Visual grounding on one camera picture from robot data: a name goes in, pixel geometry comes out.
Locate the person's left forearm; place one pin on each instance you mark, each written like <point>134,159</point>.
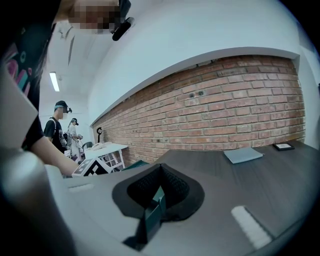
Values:
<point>53,153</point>

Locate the dark chair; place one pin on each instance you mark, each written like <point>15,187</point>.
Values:
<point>87,145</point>

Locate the white lattice side table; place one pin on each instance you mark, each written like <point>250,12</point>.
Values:
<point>110,152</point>

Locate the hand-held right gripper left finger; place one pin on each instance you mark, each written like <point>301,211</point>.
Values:
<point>143,186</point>

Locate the person's black printed t-shirt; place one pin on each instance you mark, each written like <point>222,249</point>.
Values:
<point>27,62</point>

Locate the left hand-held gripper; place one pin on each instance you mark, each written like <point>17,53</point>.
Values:
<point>93,168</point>

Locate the black framed tablet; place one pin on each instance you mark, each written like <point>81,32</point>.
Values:
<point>283,146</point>

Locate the black head-worn camera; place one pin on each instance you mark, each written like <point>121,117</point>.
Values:
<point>122,25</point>

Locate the long ceiling light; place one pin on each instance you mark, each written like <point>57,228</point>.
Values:
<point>54,81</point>

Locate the grey paper sheet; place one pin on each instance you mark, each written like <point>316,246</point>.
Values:
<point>242,155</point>

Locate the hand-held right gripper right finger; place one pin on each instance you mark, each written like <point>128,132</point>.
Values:
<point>175,187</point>

